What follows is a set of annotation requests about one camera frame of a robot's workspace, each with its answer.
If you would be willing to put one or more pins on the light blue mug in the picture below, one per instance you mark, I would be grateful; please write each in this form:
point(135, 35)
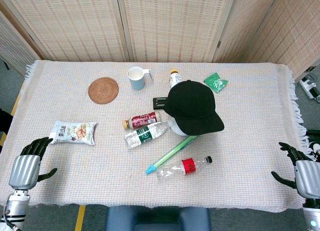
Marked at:
point(137, 82)

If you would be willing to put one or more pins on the green plastic packet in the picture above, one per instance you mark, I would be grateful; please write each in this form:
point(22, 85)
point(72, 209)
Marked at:
point(215, 82)

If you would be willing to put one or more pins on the yellow-capped bottle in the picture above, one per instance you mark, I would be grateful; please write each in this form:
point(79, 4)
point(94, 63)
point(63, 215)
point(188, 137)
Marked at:
point(175, 78)

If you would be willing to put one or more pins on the black white patterned object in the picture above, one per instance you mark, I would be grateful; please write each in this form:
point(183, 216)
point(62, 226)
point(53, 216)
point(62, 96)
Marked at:
point(315, 147)

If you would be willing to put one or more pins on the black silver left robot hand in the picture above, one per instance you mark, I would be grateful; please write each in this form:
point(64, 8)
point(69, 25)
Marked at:
point(24, 171)

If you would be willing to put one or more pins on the dark blue chair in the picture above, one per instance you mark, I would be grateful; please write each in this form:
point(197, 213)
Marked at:
point(155, 218)

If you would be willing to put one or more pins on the round woven rattan coaster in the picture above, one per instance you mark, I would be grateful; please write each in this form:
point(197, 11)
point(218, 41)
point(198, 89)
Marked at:
point(103, 90)

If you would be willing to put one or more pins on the green tube water squirter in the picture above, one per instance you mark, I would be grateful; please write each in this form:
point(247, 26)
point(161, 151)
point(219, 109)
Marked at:
point(172, 152)

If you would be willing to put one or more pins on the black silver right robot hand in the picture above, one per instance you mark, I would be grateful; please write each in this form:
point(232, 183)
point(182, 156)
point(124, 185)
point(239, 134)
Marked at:
point(307, 177)

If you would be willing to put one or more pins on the white floor device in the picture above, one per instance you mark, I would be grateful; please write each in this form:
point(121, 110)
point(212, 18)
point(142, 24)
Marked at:
point(310, 87)

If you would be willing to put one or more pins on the woven folding screen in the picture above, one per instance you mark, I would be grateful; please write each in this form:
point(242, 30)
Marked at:
point(170, 23)

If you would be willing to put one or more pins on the red label clear cola bottle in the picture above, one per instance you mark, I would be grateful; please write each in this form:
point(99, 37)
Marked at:
point(187, 166)

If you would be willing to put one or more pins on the green label water bottle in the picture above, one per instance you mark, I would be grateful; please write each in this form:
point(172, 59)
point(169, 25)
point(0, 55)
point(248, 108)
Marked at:
point(145, 134)

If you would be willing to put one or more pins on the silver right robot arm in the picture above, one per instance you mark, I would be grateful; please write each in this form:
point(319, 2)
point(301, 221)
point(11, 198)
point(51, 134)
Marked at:
point(312, 213)

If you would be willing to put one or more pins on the black baseball cap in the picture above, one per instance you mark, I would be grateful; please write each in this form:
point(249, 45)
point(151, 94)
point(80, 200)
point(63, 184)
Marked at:
point(192, 106)

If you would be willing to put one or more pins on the white mannequin head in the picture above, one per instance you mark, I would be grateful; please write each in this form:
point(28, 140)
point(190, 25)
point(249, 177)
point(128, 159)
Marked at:
point(175, 128)

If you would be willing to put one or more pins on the pale woven fringed tablecloth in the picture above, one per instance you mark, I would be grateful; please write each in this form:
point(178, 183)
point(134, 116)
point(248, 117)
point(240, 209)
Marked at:
point(100, 171)

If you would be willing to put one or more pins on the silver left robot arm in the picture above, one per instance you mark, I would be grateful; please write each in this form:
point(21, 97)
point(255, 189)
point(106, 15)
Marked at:
point(15, 208)

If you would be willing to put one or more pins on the white snack bag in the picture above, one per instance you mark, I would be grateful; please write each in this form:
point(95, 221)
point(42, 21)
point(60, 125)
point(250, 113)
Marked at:
point(72, 132)

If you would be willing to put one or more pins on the red label milk tea bottle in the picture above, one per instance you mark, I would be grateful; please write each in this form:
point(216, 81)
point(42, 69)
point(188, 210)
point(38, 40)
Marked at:
point(142, 119)

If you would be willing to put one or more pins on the black object at table side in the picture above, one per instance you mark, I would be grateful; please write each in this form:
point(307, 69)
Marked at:
point(4, 123)

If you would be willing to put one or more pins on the black rectangular remote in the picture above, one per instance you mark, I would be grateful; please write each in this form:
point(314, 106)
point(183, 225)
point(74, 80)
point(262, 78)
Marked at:
point(161, 103)

